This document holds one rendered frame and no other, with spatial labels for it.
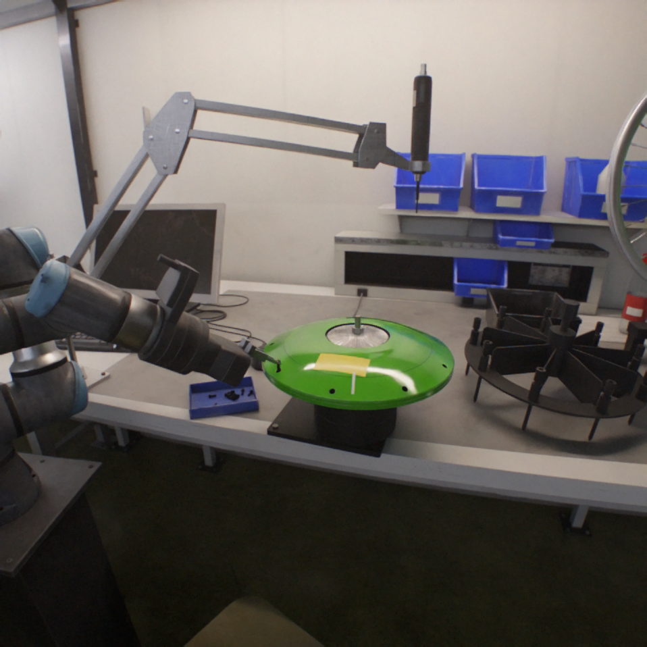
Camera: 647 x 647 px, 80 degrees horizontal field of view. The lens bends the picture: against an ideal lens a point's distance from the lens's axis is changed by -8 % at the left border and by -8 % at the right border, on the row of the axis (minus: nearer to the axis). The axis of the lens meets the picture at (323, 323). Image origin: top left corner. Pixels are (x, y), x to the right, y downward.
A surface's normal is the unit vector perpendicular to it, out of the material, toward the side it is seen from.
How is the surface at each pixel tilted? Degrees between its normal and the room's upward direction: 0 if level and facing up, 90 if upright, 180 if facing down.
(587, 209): 99
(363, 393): 25
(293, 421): 0
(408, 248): 90
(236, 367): 90
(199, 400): 0
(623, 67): 90
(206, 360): 97
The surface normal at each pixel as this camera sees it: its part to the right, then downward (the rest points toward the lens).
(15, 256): 0.78, 0.10
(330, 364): -0.14, -0.79
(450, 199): -0.26, 0.50
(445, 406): 0.00, -0.93
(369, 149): 0.18, 0.36
